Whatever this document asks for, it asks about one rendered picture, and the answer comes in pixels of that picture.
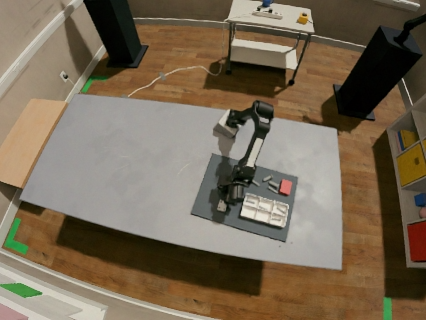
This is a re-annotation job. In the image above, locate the pink rectangular block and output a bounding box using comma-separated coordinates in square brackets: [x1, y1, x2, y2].
[279, 180, 292, 195]

